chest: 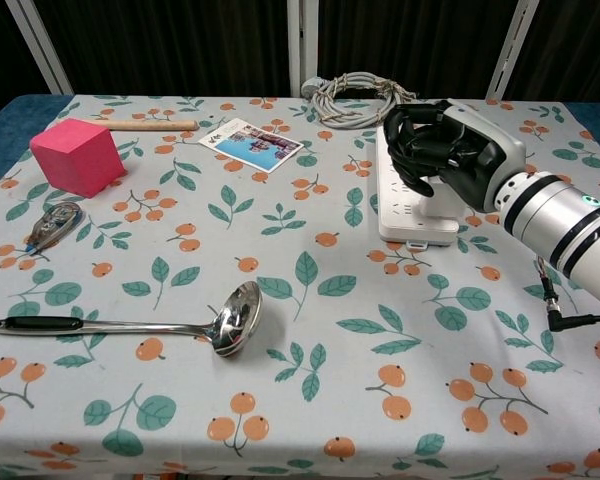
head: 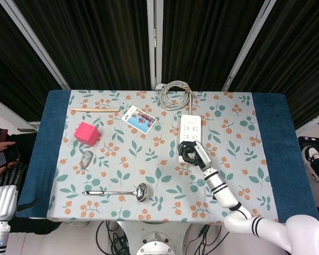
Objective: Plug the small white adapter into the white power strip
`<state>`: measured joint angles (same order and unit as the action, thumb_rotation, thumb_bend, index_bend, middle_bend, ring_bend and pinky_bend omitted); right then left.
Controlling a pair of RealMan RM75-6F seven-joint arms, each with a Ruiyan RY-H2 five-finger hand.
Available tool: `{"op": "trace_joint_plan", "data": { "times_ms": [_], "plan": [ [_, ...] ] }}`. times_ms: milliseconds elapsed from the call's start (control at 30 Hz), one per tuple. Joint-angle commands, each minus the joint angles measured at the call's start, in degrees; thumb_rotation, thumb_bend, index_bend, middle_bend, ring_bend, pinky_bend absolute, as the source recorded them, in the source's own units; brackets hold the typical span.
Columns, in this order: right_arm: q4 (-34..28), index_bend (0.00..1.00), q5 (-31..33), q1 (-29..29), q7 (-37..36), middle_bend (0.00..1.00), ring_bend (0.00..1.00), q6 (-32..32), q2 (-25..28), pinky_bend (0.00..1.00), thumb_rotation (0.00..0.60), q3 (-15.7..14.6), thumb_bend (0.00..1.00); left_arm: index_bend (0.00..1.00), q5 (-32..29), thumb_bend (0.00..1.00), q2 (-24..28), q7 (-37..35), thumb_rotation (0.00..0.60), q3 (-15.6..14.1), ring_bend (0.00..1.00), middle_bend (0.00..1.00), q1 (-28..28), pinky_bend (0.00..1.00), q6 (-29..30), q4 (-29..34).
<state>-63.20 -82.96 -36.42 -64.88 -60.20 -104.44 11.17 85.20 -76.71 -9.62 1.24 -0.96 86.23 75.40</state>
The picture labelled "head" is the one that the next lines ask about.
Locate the blue table cover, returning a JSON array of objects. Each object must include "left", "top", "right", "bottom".
[{"left": 15, "top": 89, "right": 319, "bottom": 223}]

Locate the floral fruit print tablecloth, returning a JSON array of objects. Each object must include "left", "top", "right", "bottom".
[{"left": 46, "top": 89, "right": 279, "bottom": 223}]

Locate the white and black shoe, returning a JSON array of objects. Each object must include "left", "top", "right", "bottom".
[{"left": 301, "top": 145, "right": 319, "bottom": 183}]

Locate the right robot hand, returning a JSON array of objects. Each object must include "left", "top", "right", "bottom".
[{"left": 178, "top": 140, "right": 213, "bottom": 172}]

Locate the black floor cable bundle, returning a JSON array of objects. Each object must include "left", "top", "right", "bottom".
[
  {"left": 95, "top": 220, "right": 131, "bottom": 255},
  {"left": 195, "top": 224, "right": 230, "bottom": 255}
]

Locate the black strap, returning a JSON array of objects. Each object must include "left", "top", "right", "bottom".
[{"left": 16, "top": 197, "right": 41, "bottom": 213}]

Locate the white power strip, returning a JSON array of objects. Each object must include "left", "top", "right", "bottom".
[{"left": 178, "top": 114, "right": 203, "bottom": 164}]

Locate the black pleated curtain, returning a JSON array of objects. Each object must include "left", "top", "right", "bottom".
[
  {"left": 12, "top": 0, "right": 153, "bottom": 91},
  {"left": 0, "top": 0, "right": 63, "bottom": 122},
  {"left": 228, "top": 0, "right": 319, "bottom": 130},
  {"left": 162, "top": 0, "right": 267, "bottom": 91}
]

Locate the pink cube block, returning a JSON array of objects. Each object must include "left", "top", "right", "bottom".
[{"left": 73, "top": 121, "right": 102, "bottom": 147}]

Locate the steel ladle black handle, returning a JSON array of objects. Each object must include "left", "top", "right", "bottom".
[{"left": 81, "top": 182, "right": 148, "bottom": 203}]

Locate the wooden stick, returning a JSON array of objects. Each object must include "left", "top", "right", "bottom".
[{"left": 70, "top": 107, "right": 121, "bottom": 113}]

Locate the blue picture postcard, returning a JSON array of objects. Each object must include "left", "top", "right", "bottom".
[{"left": 121, "top": 105, "right": 157, "bottom": 134}]

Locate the white metal frame post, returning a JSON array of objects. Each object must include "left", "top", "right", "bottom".
[
  {"left": 221, "top": 0, "right": 279, "bottom": 92},
  {"left": 146, "top": 0, "right": 164, "bottom": 91},
  {"left": 0, "top": 0, "right": 71, "bottom": 91},
  {"left": 295, "top": 108, "right": 319, "bottom": 137}
]

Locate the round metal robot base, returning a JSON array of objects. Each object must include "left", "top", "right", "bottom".
[{"left": 135, "top": 230, "right": 177, "bottom": 255}]

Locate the grey coiled power cable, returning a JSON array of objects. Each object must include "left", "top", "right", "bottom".
[{"left": 155, "top": 80, "right": 197, "bottom": 116}]

